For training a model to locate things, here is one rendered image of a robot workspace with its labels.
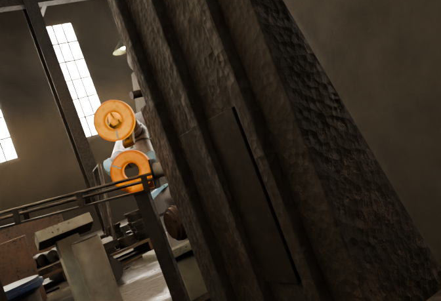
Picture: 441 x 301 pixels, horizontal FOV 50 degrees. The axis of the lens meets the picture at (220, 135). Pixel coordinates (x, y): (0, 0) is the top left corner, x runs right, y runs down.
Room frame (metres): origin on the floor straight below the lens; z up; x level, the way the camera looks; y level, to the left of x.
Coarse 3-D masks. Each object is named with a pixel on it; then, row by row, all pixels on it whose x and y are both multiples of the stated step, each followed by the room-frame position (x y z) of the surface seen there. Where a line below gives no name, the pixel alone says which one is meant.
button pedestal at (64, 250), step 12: (84, 216) 2.09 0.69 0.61; (48, 228) 2.01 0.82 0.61; (60, 228) 2.03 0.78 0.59; (72, 228) 2.05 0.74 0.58; (84, 228) 2.11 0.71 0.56; (36, 240) 2.01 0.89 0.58; (48, 240) 2.00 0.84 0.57; (60, 240) 2.04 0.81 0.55; (72, 240) 2.07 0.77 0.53; (60, 252) 2.04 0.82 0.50; (72, 252) 2.06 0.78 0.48; (72, 264) 2.05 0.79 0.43; (72, 276) 2.04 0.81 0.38; (72, 288) 2.04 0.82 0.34; (84, 288) 2.06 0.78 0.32; (84, 300) 2.05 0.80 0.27
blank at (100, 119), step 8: (104, 104) 1.73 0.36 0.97; (112, 104) 1.72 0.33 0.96; (120, 104) 1.72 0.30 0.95; (96, 112) 1.73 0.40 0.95; (104, 112) 1.73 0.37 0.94; (120, 112) 1.73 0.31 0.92; (128, 112) 1.72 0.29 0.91; (96, 120) 1.73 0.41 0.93; (104, 120) 1.73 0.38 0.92; (128, 120) 1.73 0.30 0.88; (96, 128) 1.73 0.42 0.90; (104, 128) 1.73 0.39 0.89; (120, 128) 1.73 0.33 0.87; (128, 128) 1.73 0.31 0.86; (104, 136) 1.73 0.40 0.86; (112, 136) 1.73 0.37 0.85; (120, 136) 1.73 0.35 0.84
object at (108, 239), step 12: (96, 168) 4.13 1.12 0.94; (96, 180) 4.46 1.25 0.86; (108, 204) 3.93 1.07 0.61; (108, 216) 3.92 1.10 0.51; (108, 240) 4.02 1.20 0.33; (48, 252) 3.86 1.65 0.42; (48, 264) 3.88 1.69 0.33; (60, 264) 3.72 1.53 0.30; (120, 264) 3.89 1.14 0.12; (120, 276) 3.89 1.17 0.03
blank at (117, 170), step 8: (128, 152) 1.71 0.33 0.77; (136, 152) 1.71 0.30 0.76; (120, 160) 1.71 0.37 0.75; (128, 160) 1.71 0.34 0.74; (136, 160) 1.71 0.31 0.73; (144, 160) 1.70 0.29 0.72; (112, 168) 1.71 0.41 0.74; (120, 168) 1.71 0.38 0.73; (144, 168) 1.70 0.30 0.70; (112, 176) 1.71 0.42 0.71; (120, 176) 1.71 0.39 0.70; (120, 184) 1.71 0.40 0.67
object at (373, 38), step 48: (288, 0) 0.80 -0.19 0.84; (336, 0) 0.71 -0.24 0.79; (384, 0) 0.65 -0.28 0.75; (432, 0) 0.59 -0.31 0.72; (336, 48) 0.74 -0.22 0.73; (384, 48) 0.67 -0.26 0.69; (432, 48) 0.61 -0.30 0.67; (384, 96) 0.70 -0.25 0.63; (432, 96) 0.64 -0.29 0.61; (384, 144) 0.73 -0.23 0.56; (432, 144) 0.66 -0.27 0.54; (432, 192) 0.68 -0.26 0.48; (432, 240) 0.72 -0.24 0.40
